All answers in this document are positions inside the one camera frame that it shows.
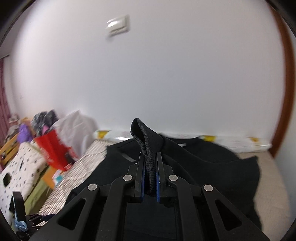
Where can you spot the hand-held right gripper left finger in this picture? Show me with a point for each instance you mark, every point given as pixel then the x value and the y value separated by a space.
pixel 141 178

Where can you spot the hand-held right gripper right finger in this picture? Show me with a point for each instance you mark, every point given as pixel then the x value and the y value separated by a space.
pixel 158 178

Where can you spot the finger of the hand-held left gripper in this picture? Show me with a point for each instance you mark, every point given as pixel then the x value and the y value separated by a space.
pixel 39 220

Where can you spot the black garment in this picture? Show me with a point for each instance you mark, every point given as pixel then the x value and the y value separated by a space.
pixel 208 166

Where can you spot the dark patterned clothes pile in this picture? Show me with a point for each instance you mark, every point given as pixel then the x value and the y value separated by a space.
pixel 44 121

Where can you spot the green cloth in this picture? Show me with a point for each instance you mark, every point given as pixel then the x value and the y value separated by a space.
pixel 34 194

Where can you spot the small black object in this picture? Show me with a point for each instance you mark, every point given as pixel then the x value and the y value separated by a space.
pixel 7 179

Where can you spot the white dotted blanket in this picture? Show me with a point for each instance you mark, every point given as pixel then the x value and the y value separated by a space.
pixel 20 166

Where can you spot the orange box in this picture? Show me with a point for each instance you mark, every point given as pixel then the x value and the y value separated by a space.
pixel 49 178

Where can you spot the striped beige bed sheet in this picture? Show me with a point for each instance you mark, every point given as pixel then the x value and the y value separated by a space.
pixel 87 162

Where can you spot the red bag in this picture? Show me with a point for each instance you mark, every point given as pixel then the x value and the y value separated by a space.
pixel 53 148

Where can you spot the purple cloth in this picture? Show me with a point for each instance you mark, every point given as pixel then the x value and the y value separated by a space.
pixel 25 134

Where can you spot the white plastic bag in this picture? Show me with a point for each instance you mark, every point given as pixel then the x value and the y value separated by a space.
pixel 76 129

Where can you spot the white yellow printed bed bumper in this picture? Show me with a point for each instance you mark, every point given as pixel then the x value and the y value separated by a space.
pixel 231 141

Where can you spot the pink curtain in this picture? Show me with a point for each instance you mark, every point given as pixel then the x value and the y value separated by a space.
pixel 4 109

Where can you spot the yellow wooden crib rail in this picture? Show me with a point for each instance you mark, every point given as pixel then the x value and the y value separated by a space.
pixel 9 148

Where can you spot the white wall switch plate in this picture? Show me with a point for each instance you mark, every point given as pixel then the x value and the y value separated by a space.
pixel 119 25

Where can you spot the brown wooden door frame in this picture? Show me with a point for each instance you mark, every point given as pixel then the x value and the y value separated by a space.
pixel 286 81

